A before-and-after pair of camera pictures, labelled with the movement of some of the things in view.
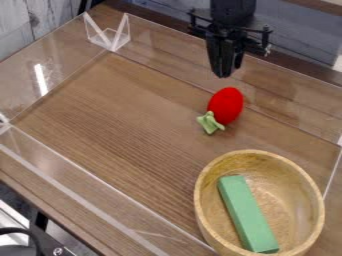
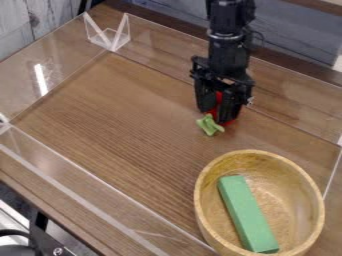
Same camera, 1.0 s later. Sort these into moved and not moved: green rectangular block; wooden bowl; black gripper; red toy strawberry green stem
Moved: black gripper
Not moved: green rectangular block; red toy strawberry green stem; wooden bowl
